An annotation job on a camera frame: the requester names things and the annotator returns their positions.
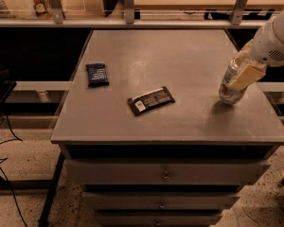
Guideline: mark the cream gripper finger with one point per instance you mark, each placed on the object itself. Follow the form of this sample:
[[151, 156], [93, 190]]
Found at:
[[239, 61], [246, 76]]

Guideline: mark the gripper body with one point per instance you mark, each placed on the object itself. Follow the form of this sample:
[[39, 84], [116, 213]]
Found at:
[[265, 48]]

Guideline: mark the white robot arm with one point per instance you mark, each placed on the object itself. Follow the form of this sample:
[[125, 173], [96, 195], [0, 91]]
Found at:
[[266, 49]]

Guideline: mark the brown chocolate rxbar wrapper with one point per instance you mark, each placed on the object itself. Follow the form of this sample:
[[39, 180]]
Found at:
[[150, 101]]

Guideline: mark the grey drawer cabinet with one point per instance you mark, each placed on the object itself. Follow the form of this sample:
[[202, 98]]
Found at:
[[210, 150]]

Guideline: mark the top drawer metal knob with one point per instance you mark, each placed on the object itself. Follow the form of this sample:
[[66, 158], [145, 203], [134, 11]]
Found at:
[[166, 177]]

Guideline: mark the dark blue snack bar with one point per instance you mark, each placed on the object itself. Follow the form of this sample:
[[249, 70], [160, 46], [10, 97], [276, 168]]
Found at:
[[97, 75]]

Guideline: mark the grey shelf rail frame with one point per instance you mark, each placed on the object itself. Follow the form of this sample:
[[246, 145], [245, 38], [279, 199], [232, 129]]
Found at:
[[140, 13]]

